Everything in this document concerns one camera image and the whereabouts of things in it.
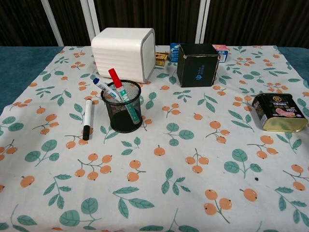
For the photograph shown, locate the black cap white marker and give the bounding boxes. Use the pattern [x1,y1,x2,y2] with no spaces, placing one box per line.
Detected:
[82,98,94,141]

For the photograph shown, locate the black mesh pen holder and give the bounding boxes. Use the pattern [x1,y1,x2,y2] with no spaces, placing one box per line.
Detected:
[100,79,143,134]

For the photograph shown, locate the red-capped white marker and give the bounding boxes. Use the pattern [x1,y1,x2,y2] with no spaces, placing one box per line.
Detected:
[108,68,141,125]

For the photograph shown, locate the blue cap marker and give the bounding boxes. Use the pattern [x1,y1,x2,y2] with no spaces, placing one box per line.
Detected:
[93,77,124,103]

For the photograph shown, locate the floral orange-fruit tablecloth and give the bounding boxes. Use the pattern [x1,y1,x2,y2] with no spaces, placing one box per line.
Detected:
[0,44,309,232]

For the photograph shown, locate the small brown yellow box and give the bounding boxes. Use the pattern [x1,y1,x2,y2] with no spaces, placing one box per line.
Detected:
[154,51,169,67]

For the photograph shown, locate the black cardboard cube box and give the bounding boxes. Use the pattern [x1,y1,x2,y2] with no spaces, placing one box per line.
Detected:
[176,43,221,88]

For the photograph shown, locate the blue pink cookie box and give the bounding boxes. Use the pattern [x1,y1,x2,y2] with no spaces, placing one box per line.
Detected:
[169,43,229,64]

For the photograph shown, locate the white plastic storage box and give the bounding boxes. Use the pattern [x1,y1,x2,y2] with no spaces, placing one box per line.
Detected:
[91,27,156,85]

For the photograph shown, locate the black gold luncheon meat tin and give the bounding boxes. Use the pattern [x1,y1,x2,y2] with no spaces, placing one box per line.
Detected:
[252,92,309,133]

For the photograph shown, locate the white partition post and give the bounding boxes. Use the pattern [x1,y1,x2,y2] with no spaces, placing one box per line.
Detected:
[196,0,211,44]
[40,0,65,47]
[81,0,101,42]

